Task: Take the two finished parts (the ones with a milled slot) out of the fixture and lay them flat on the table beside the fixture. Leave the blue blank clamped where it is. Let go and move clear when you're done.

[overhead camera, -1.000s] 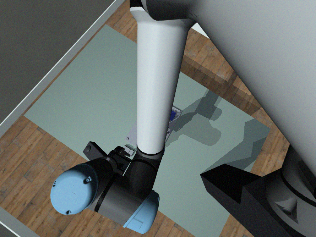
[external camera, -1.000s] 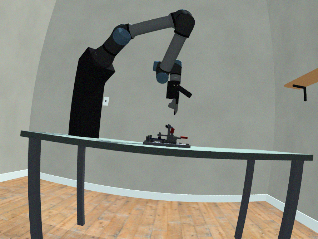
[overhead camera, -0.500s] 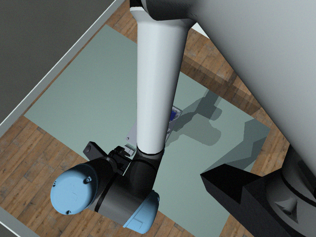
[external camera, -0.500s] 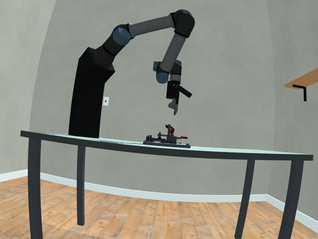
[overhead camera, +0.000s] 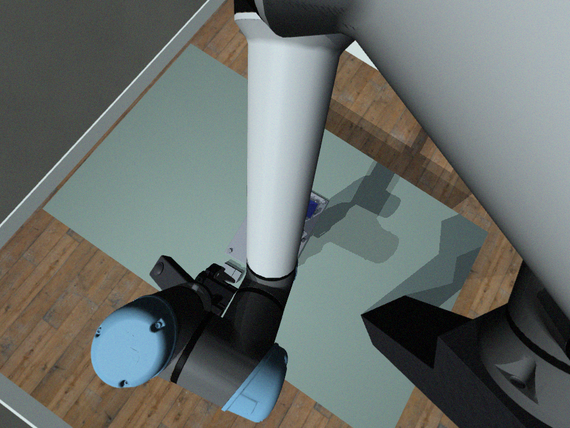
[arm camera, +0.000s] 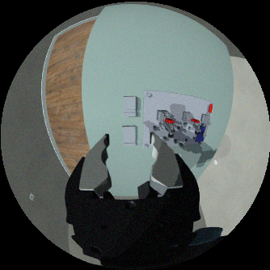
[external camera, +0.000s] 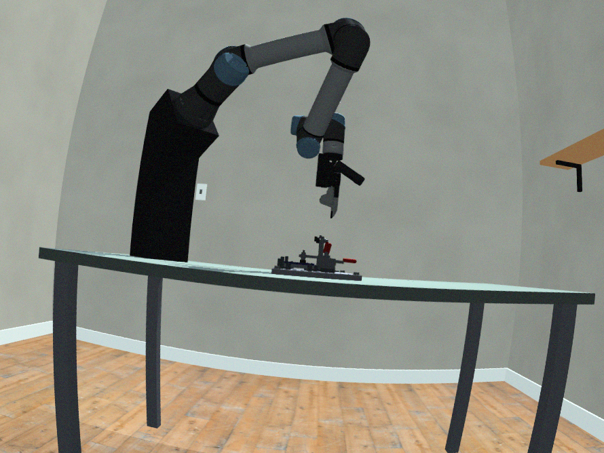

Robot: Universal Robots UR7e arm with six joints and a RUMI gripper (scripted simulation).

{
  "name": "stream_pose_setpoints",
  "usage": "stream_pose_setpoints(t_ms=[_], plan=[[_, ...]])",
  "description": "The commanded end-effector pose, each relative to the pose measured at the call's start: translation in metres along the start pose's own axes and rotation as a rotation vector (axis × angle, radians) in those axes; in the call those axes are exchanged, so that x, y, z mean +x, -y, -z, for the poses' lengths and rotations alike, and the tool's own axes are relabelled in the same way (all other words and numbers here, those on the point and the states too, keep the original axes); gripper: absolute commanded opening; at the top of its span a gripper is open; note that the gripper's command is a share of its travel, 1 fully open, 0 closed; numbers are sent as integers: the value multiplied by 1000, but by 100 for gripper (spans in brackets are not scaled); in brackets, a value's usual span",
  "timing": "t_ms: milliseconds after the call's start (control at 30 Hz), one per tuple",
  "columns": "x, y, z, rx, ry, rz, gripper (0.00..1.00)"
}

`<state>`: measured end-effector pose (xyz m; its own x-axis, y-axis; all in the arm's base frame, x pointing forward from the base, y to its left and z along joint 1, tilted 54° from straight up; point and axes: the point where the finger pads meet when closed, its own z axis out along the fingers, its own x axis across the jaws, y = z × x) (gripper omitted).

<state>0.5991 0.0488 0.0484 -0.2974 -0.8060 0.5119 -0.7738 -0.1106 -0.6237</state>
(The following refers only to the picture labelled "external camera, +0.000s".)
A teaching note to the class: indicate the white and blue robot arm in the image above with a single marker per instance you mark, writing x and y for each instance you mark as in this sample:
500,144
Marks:
231,66

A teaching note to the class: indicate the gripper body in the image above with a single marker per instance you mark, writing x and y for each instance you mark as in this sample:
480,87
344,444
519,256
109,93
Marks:
327,169

